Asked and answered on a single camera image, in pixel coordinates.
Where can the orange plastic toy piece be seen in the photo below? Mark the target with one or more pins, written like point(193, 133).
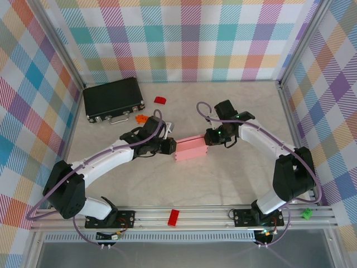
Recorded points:
point(141, 118)

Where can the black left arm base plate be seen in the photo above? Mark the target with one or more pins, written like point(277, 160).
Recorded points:
point(127, 219)

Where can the small red curved brick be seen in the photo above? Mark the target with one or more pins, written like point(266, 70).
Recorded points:
point(160, 100)

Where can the aluminium side rail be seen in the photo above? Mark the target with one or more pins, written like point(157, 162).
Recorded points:
point(295, 128)
point(67, 134)

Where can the long aluminium base rail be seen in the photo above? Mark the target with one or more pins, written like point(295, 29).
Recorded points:
point(200, 220)

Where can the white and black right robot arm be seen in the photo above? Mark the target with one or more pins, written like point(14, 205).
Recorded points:
point(265, 139)

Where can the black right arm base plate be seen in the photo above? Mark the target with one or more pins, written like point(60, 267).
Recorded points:
point(241, 217)

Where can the green plastic block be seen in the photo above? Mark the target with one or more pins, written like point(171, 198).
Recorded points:
point(306, 214)

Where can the long red rectangular brick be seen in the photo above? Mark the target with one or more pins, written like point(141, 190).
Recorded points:
point(173, 217)

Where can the aluminium corner post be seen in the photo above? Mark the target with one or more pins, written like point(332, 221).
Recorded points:
point(60, 44)
point(304, 44)

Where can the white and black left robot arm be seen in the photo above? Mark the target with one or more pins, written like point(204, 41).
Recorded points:
point(106, 162)

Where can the pink paper box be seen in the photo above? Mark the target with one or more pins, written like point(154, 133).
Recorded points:
point(191, 150)

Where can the black round controller board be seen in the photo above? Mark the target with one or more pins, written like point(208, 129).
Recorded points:
point(264, 237)

